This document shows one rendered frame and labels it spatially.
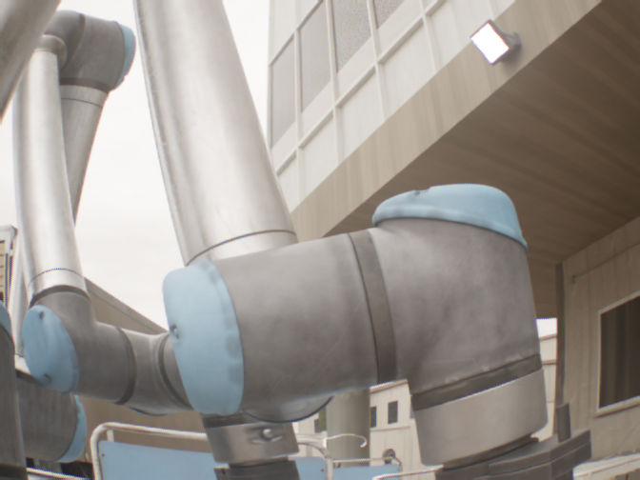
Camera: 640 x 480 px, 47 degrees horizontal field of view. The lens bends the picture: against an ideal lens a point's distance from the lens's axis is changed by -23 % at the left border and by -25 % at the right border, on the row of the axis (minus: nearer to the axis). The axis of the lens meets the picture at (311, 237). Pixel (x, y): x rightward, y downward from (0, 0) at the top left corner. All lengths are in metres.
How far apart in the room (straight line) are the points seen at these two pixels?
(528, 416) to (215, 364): 0.19
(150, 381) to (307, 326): 0.44
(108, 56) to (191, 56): 0.58
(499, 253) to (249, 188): 0.22
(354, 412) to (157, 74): 11.39
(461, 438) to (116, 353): 0.47
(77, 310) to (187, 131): 0.28
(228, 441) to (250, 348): 0.37
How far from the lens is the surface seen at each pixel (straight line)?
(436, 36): 7.77
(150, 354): 0.91
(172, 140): 0.68
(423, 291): 0.49
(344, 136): 9.75
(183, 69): 0.70
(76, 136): 1.25
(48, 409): 1.25
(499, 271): 0.50
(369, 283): 0.49
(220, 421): 0.84
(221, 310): 0.49
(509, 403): 0.50
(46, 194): 0.97
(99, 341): 0.88
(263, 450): 0.84
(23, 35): 0.64
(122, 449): 2.37
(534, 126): 6.56
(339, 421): 12.03
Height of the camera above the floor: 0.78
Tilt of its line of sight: 16 degrees up
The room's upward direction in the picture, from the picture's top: 2 degrees counter-clockwise
